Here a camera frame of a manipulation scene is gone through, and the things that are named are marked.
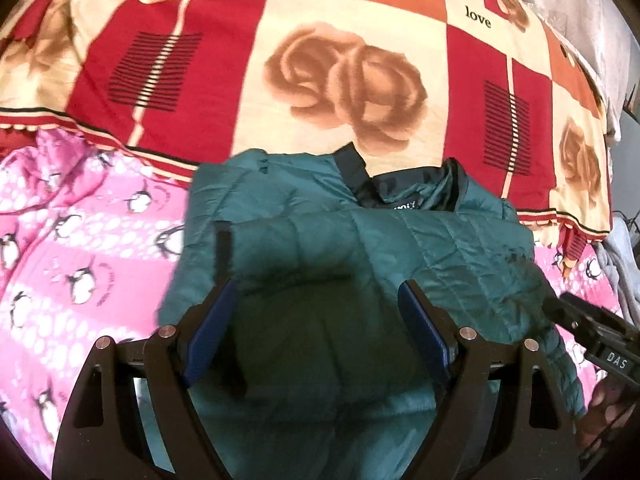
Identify beige patterned duvet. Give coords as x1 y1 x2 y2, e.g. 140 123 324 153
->
495 0 626 141

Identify grey sweatshirt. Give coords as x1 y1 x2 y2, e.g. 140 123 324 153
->
602 215 640 321

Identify person's right hand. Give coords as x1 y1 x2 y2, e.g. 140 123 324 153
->
577 374 640 453

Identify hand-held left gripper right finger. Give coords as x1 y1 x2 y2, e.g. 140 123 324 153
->
397 279 582 480

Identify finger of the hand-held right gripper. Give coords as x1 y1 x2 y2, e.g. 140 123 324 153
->
559 291 628 332
543 298 593 346

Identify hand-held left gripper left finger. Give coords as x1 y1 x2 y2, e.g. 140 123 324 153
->
51 279 241 480

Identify green puffer jacket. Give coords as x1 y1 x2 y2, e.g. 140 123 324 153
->
155 142 588 480

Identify red floral patchwork quilt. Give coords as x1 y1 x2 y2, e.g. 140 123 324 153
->
0 0 613 248

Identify pink penguin blanket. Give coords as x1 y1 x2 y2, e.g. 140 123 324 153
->
0 127 623 480

